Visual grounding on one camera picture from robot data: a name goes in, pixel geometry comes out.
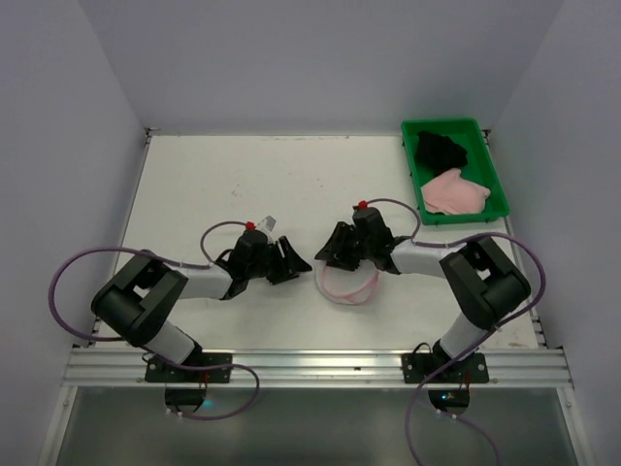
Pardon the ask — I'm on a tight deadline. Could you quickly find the pink bra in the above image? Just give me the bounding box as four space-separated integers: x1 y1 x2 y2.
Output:
421 168 491 216

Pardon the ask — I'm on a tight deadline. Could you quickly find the black bra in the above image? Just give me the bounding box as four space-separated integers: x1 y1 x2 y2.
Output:
414 131 468 175

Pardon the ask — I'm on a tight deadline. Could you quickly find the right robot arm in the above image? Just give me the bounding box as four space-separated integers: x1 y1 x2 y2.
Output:
314 207 532 383

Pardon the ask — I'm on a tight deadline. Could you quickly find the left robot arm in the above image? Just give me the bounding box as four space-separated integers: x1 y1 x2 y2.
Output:
90 229 311 369

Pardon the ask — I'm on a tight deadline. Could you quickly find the green plastic tray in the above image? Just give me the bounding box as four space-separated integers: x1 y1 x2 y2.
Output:
401 117 509 225

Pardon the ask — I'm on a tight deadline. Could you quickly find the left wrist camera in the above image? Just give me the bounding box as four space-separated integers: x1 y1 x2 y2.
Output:
255 216 277 243

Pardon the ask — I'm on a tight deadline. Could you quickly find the aluminium mounting rail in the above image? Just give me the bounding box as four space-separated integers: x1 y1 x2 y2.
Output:
61 347 572 388

